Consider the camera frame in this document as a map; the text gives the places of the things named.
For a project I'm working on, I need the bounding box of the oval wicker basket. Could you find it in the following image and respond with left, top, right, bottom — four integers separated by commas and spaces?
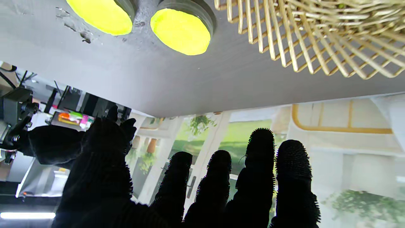
214, 0, 405, 79

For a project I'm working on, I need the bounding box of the white tube light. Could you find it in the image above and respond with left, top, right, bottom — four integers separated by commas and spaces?
0, 212, 56, 219

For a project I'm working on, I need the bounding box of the yellow culture dish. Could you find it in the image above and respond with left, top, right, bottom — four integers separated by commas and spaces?
150, 0, 217, 56
65, 0, 136, 36

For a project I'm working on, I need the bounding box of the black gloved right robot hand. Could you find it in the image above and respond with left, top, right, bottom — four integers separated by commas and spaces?
18, 106, 136, 166

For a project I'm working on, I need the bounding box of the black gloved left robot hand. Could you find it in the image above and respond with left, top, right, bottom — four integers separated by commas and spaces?
52, 123, 321, 228

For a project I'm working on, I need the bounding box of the printed garden room backdrop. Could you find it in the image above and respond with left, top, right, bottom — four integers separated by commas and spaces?
125, 95, 405, 228

